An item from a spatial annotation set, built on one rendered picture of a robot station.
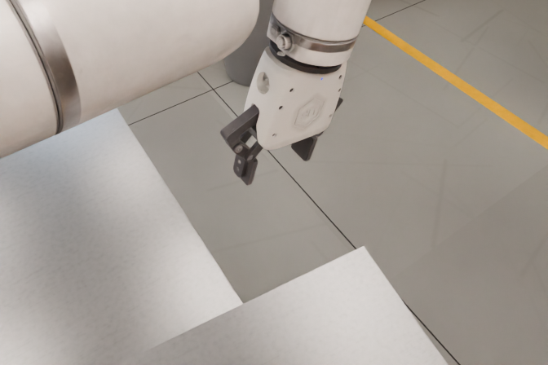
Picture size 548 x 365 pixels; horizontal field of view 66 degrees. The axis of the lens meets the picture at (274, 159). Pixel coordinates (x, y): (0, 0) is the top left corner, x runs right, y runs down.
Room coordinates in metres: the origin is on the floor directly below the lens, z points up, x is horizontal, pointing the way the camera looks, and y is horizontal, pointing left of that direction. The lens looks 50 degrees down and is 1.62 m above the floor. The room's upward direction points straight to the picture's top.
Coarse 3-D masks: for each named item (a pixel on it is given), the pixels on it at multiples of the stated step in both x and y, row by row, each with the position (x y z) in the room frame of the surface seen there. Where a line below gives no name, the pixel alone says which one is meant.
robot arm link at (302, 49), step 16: (272, 16) 0.35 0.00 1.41; (272, 32) 0.34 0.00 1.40; (288, 32) 0.33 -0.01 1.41; (288, 48) 0.32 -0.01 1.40; (304, 48) 0.31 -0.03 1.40; (320, 48) 0.31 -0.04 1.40; (336, 48) 0.32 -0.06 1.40; (352, 48) 0.34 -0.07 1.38; (320, 64) 0.31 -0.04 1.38; (336, 64) 0.32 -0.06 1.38
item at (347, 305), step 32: (352, 256) 0.41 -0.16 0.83; (288, 288) 0.34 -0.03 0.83; (320, 288) 0.34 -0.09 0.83; (352, 288) 0.34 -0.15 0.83; (384, 288) 0.34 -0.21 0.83; (224, 320) 0.28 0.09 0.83; (256, 320) 0.28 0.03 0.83; (288, 320) 0.28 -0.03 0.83; (320, 320) 0.28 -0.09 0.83; (352, 320) 0.28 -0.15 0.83; (384, 320) 0.28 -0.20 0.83; (416, 320) 0.28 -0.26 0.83; (160, 352) 0.22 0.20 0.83; (192, 352) 0.22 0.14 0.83; (224, 352) 0.22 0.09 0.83; (256, 352) 0.22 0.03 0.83; (288, 352) 0.22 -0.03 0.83; (320, 352) 0.22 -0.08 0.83; (352, 352) 0.22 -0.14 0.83; (384, 352) 0.22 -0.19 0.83; (416, 352) 0.22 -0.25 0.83
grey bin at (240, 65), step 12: (264, 0) 1.88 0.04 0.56; (264, 12) 1.88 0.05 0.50; (264, 24) 1.89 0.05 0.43; (252, 36) 1.88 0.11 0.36; (264, 36) 1.89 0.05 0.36; (240, 48) 1.90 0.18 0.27; (252, 48) 1.89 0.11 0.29; (264, 48) 1.90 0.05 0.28; (228, 60) 1.97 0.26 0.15; (240, 60) 1.91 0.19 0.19; (252, 60) 1.89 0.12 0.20; (228, 72) 1.99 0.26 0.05; (240, 72) 1.92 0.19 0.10; (252, 72) 1.90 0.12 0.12; (240, 84) 1.93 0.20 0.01
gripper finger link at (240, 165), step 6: (240, 144) 0.30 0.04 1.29; (234, 150) 0.29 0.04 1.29; (240, 150) 0.29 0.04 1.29; (246, 150) 0.30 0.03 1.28; (240, 156) 0.31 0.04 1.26; (234, 162) 0.31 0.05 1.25; (240, 162) 0.30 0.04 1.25; (246, 162) 0.30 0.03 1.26; (252, 162) 0.30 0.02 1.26; (234, 168) 0.31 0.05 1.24; (240, 168) 0.30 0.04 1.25; (246, 168) 0.30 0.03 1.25; (252, 168) 0.30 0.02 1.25; (240, 174) 0.30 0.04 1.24; (246, 174) 0.30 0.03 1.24; (252, 174) 0.30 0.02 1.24; (246, 180) 0.30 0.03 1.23; (252, 180) 0.30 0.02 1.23
